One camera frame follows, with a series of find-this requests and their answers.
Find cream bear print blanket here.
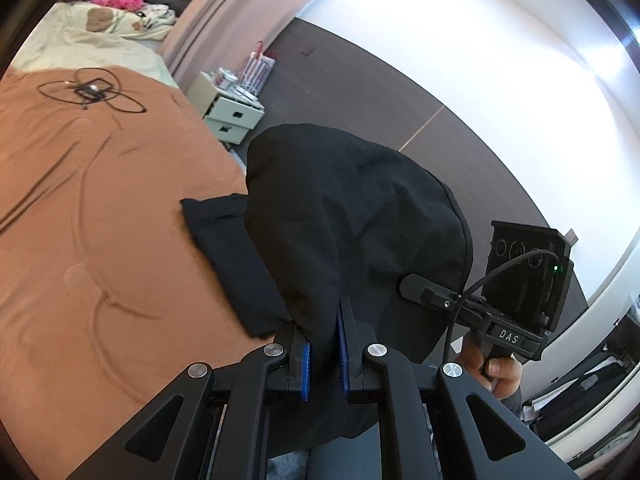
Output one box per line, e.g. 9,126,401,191
7,2,178,86

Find pink curtain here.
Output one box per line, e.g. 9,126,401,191
160,0,321,96

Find person's right hand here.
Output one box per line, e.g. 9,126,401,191
457,337,523,401

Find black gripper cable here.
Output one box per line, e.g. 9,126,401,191
445,250,558,366

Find orange blanket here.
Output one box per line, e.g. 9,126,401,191
0,65,301,480

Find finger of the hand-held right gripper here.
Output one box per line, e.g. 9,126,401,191
398,272,488,321

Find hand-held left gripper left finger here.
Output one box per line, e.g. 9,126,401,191
65,322,313,480

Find white printed pillow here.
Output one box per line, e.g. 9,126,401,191
117,4,177,41

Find striped paper bag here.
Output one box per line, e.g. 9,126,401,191
240,42,277,97

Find white nightstand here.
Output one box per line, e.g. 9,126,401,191
187,71,264,144

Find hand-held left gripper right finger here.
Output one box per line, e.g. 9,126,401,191
337,296,593,480

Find black pants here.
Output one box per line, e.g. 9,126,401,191
180,122,474,461

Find black cable with small device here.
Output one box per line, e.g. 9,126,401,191
37,67,148,116

